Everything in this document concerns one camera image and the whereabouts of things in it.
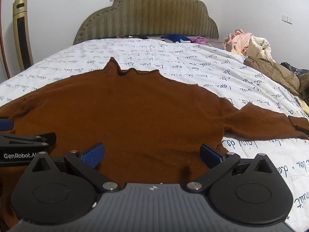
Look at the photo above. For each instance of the olive upholstered headboard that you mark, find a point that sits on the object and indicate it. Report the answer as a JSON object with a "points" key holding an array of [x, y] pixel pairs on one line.
{"points": [[149, 14]]}

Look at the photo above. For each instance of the dark patterned cloth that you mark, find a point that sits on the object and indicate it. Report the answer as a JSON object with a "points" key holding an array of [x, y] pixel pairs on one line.
{"points": [[293, 69]]}

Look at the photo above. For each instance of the brown knitted sweater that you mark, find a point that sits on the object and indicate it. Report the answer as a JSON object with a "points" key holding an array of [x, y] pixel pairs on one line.
{"points": [[135, 106]]}

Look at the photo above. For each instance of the brown padded coat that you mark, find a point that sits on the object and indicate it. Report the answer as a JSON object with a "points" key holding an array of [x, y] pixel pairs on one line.
{"points": [[304, 84]]}

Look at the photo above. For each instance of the white script print blanket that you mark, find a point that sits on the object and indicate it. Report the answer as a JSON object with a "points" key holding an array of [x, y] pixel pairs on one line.
{"points": [[193, 60]]}

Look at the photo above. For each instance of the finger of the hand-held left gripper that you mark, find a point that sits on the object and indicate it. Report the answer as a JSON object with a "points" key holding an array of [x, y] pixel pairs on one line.
{"points": [[6, 124], [26, 140]]}

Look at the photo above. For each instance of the pink clothes pile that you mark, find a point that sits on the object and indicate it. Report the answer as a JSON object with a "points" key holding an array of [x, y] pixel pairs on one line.
{"points": [[237, 40]]}

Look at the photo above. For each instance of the yellow bed sheet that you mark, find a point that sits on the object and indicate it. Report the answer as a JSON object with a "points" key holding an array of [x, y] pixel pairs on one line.
{"points": [[305, 107]]}

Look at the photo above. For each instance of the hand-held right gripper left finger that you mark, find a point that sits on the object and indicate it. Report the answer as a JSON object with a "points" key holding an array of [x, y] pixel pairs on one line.
{"points": [[93, 156]]}

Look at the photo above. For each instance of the dark blue cloth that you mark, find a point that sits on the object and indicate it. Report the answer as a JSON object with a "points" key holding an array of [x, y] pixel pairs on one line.
{"points": [[175, 37]]}

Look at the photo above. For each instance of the gold tower air conditioner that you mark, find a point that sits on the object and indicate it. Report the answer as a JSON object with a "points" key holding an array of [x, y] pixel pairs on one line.
{"points": [[23, 33]]}

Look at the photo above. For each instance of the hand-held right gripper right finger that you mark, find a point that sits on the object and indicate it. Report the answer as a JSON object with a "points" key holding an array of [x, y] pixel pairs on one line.
{"points": [[211, 156]]}

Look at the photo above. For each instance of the tan padded jacket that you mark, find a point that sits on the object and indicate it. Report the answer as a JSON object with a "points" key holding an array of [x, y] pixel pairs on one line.
{"points": [[272, 73]]}

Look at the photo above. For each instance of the white wall switch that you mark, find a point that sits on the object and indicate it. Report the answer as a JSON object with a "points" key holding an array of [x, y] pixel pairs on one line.
{"points": [[290, 20], [284, 18]]}

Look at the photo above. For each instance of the yellow cloth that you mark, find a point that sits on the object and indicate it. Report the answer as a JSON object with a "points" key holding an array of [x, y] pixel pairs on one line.
{"points": [[236, 52]]}

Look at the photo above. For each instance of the cream padded jacket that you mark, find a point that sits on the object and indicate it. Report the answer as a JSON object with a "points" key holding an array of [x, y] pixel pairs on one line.
{"points": [[259, 48]]}

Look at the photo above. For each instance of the purple cloth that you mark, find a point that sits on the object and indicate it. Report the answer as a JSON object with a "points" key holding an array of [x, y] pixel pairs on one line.
{"points": [[198, 40]]}

